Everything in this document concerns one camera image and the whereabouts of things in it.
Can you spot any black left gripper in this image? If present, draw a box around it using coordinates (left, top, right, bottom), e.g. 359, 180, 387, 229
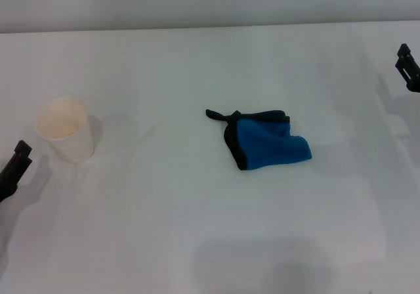
0, 139, 33, 203

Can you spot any blue rag with black trim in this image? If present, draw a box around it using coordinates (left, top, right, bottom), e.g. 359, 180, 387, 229
205, 109, 312, 171

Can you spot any white paper cup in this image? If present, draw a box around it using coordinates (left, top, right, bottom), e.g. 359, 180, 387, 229
35, 96, 95, 163

